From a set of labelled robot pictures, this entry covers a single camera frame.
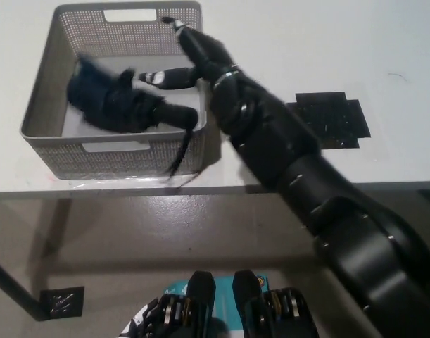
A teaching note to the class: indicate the left black robot body block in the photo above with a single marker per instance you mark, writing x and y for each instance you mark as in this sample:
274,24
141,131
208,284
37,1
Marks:
181,313

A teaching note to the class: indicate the black robot body block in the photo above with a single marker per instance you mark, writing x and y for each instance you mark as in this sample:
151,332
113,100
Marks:
271,310
181,313

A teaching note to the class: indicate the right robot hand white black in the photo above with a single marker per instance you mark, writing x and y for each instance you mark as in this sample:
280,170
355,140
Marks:
200,56

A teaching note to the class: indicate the black floor tape patch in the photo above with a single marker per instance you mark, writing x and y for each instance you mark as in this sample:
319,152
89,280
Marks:
62,302

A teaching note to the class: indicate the black metal table leg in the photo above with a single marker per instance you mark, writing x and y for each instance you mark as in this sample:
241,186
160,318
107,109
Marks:
14,278

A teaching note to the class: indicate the black tape patch on table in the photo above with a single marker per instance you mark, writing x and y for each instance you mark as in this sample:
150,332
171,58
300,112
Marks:
327,119

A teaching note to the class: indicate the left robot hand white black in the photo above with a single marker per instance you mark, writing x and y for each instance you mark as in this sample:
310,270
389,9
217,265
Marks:
140,322

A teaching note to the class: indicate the navy umbrella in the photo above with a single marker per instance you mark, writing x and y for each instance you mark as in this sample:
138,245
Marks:
109,105

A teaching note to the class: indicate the right black robot body block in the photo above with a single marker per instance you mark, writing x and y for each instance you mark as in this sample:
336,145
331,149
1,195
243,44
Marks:
271,310

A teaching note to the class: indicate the grey perforated plastic basket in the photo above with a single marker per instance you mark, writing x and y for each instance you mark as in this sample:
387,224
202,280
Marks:
130,45

